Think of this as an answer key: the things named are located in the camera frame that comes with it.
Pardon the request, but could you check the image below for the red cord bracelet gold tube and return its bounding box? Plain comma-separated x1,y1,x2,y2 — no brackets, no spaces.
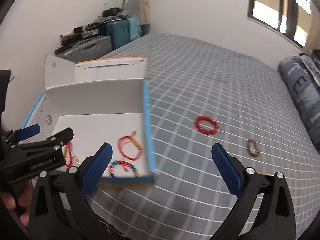
62,141,80,168

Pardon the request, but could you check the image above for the multicolour glass bead bracelet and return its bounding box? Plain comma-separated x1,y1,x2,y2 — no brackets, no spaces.
107,160,139,178

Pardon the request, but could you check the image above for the brown wooden bead bracelet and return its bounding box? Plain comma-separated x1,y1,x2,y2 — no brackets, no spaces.
247,139,259,158

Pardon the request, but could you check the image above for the red cord bracelet gold charm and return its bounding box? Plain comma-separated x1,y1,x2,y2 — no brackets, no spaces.
117,131,143,161

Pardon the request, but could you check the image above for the red bead bracelet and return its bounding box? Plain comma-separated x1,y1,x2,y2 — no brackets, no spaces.
194,115,220,136

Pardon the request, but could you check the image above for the left hand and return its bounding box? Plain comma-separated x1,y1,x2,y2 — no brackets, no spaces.
0,179,34,227

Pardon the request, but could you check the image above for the open white cardboard box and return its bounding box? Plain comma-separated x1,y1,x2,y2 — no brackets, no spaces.
24,55,156,187

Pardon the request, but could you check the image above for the grey suitcase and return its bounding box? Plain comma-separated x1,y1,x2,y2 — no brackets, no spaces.
55,36,112,63

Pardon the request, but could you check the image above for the clutter on suitcases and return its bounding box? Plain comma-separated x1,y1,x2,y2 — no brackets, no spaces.
60,7,129,47

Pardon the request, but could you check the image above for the teal suitcase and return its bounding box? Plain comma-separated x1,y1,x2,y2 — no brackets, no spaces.
106,17,142,50

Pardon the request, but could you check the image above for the folded blue grey duvet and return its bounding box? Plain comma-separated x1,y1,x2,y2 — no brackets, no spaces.
278,54,319,150

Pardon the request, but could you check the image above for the grey checked bed sheet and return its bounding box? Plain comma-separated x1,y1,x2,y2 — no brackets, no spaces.
88,34,319,239

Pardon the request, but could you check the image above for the blue patterned pillow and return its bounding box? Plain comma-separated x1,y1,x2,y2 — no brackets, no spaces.
300,54,319,81

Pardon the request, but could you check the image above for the beige curtain left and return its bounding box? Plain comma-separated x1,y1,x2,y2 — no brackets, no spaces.
138,0,151,25

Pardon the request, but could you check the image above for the dark framed window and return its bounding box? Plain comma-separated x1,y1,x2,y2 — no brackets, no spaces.
247,0,319,48

